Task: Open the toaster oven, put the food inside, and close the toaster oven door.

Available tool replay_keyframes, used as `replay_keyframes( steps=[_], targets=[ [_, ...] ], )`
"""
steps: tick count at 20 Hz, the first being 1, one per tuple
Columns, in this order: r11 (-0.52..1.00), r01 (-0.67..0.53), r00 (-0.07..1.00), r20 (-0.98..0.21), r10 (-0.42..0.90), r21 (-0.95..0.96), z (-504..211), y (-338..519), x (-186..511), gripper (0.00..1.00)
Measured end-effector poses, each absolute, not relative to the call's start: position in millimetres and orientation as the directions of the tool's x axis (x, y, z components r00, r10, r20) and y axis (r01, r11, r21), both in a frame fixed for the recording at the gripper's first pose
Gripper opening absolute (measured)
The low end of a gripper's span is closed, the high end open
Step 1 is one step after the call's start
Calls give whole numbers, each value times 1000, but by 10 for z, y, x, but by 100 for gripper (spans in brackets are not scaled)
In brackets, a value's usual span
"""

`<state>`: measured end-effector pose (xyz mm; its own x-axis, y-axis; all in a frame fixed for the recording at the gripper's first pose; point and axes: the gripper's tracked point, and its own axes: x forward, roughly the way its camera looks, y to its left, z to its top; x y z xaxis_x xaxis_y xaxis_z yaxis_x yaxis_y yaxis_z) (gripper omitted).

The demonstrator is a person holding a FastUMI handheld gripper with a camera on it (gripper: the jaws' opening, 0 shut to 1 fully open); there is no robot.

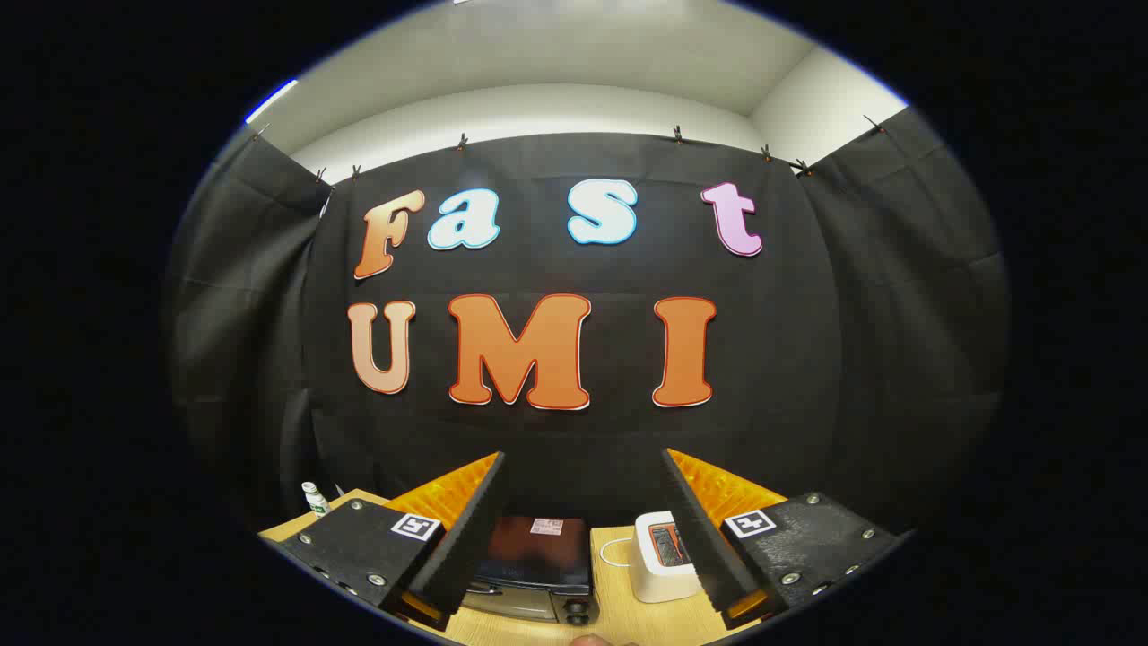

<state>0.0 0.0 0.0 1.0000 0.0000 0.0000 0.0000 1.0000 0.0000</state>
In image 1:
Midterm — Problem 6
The black toaster oven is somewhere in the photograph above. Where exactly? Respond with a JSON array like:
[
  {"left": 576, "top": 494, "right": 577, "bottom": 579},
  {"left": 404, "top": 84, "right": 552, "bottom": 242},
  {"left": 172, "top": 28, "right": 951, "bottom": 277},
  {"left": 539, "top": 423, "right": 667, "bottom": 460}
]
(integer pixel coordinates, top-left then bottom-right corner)
[{"left": 466, "top": 516, "right": 600, "bottom": 627}]

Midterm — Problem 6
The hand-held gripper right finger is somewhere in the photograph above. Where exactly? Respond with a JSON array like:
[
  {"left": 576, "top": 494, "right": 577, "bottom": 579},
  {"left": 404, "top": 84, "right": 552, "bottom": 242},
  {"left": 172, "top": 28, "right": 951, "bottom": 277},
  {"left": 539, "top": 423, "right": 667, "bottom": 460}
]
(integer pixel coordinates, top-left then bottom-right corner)
[{"left": 662, "top": 447, "right": 900, "bottom": 631}]

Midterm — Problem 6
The ceiling light strip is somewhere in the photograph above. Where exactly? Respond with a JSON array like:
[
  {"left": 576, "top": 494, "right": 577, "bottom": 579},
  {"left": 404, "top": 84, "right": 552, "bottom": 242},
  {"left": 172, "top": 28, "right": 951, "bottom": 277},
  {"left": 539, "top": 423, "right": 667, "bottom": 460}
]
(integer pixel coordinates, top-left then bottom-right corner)
[{"left": 245, "top": 79, "right": 299, "bottom": 125}]

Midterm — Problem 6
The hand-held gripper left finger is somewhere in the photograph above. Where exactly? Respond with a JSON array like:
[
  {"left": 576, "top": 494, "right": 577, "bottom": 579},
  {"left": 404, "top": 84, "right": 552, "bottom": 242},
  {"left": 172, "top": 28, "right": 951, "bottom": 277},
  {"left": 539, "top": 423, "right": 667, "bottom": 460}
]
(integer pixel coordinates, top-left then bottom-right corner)
[{"left": 258, "top": 451, "right": 508, "bottom": 633}]

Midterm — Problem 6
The white pop-up toaster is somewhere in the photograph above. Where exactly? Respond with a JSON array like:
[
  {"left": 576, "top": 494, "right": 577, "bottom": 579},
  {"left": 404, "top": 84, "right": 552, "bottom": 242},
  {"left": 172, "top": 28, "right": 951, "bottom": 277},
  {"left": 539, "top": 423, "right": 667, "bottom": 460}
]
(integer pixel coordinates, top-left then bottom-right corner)
[{"left": 628, "top": 511, "right": 705, "bottom": 604}]

